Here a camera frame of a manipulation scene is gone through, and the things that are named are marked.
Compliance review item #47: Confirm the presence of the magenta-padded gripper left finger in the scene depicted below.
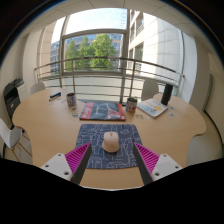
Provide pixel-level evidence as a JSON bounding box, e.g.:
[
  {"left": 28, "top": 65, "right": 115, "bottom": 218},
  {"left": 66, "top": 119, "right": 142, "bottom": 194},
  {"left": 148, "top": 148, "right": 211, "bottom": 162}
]
[{"left": 40, "top": 142, "right": 93, "bottom": 186}]

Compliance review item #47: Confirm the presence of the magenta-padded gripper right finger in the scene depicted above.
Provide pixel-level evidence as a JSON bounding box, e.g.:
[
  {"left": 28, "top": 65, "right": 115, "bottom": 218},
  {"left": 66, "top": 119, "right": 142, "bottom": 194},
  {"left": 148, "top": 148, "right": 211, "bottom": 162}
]
[{"left": 132, "top": 142, "right": 184, "bottom": 186}]

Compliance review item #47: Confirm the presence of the beige computer mouse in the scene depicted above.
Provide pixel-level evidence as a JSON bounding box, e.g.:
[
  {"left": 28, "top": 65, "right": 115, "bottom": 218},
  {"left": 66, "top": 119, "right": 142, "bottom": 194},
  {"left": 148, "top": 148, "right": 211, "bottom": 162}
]
[{"left": 101, "top": 130, "right": 120, "bottom": 154}]

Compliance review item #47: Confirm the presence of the blue patterned mouse pad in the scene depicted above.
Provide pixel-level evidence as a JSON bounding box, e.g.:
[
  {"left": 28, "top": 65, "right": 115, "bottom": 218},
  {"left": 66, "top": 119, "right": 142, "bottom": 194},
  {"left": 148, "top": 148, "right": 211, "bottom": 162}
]
[{"left": 73, "top": 123, "right": 145, "bottom": 170}]

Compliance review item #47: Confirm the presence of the white illustrated book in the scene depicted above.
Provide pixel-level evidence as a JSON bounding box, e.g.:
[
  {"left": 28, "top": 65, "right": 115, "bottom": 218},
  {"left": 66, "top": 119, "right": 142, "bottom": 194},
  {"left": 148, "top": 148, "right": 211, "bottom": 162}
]
[{"left": 136, "top": 97, "right": 169, "bottom": 119}]

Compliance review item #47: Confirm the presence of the red and blue flat bag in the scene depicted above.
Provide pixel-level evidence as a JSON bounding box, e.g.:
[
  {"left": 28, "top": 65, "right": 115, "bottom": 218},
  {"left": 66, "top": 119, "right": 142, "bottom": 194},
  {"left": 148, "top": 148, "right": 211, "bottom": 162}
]
[{"left": 79, "top": 101, "right": 127, "bottom": 122}]

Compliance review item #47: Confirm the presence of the red and blue printed mug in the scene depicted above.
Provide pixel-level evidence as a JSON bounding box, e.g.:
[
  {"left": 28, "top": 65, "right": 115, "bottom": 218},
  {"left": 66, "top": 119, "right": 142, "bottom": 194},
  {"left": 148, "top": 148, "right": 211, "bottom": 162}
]
[{"left": 125, "top": 96, "right": 138, "bottom": 113}]

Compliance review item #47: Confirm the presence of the white printed mug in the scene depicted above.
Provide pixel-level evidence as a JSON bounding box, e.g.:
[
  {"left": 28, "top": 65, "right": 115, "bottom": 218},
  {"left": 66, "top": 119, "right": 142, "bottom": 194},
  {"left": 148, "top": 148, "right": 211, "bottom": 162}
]
[{"left": 66, "top": 92, "right": 78, "bottom": 108}]

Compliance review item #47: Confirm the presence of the black and blue stapler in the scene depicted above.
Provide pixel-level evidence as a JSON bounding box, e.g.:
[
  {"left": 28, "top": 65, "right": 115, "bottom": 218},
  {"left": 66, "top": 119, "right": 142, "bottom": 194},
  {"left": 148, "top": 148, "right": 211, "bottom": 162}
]
[{"left": 48, "top": 91, "right": 62, "bottom": 102}]

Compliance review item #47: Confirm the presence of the black cylindrical speaker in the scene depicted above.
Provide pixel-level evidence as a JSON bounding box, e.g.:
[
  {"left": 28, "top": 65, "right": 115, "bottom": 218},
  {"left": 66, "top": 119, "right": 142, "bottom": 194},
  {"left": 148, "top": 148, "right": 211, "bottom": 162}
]
[{"left": 160, "top": 83, "right": 174, "bottom": 106}]

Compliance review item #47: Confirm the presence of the white chair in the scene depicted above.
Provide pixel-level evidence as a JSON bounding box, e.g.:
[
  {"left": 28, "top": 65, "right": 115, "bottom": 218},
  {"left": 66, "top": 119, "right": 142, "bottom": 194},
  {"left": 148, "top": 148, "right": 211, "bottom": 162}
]
[
  {"left": 140, "top": 78, "right": 160, "bottom": 101},
  {"left": 29, "top": 81, "right": 47, "bottom": 96},
  {"left": 0, "top": 118, "right": 34, "bottom": 164}
]

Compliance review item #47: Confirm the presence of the black and white printer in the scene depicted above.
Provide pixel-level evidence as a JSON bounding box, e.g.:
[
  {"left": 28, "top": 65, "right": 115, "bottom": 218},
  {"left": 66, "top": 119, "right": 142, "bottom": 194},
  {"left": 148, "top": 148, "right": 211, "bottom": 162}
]
[{"left": 3, "top": 77, "right": 28, "bottom": 119}]

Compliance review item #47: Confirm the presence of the metal balcony railing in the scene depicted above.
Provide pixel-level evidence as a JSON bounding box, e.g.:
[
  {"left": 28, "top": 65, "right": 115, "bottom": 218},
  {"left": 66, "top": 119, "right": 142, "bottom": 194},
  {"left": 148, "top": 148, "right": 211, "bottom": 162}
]
[{"left": 33, "top": 56, "right": 185, "bottom": 103}]

